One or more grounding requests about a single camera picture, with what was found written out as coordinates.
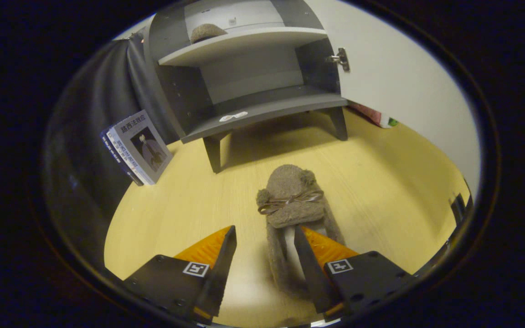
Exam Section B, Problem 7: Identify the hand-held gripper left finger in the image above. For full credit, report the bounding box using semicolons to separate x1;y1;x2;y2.
124;225;237;325

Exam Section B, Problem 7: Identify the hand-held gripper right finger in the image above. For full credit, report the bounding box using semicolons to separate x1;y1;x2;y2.
293;225;420;319

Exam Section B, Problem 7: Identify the brown fuzzy shoe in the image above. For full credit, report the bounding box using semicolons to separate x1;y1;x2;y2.
190;24;228;44
257;164;346;301

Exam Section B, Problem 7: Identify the grey shoe cabinet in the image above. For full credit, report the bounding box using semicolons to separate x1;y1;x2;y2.
143;0;350;174

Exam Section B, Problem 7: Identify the white book with portrait cover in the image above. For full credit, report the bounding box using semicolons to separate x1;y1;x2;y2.
108;110;173;185

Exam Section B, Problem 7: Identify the watermelon slice toy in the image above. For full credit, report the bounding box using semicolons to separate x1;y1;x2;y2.
349;102;400;129

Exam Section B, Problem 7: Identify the black backdrop cloth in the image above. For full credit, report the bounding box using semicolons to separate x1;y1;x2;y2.
44;34;181;274

